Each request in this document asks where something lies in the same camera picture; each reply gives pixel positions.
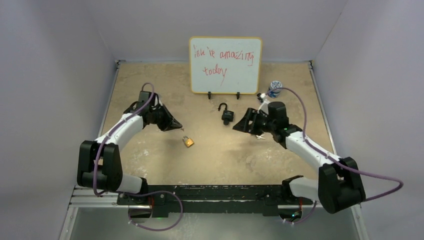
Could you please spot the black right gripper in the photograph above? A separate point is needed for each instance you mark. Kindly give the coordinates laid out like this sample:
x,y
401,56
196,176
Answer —
x,y
251,115

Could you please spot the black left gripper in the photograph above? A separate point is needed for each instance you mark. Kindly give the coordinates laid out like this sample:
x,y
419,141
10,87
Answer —
x,y
170,123

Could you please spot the black padlock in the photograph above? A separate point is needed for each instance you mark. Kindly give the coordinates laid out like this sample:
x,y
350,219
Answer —
x,y
227,115

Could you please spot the small brass padlock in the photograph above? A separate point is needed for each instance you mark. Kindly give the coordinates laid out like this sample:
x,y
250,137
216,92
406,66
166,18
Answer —
x,y
188,142

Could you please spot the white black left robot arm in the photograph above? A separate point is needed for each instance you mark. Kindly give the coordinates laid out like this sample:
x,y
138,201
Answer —
x,y
99,160

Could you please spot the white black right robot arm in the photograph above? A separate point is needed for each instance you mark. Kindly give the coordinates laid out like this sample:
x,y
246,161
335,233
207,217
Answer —
x,y
339,184

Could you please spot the blue white round tin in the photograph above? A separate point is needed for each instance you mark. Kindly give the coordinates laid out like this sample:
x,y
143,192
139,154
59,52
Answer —
x,y
274,89

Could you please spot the yellow framed whiteboard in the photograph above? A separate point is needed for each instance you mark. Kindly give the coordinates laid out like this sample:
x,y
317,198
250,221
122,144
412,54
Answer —
x,y
225,64

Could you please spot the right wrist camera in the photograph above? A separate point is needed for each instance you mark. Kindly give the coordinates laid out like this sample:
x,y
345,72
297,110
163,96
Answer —
x,y
264,102

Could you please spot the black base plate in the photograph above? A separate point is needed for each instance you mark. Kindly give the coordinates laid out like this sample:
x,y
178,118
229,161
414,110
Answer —
x,y
269,200

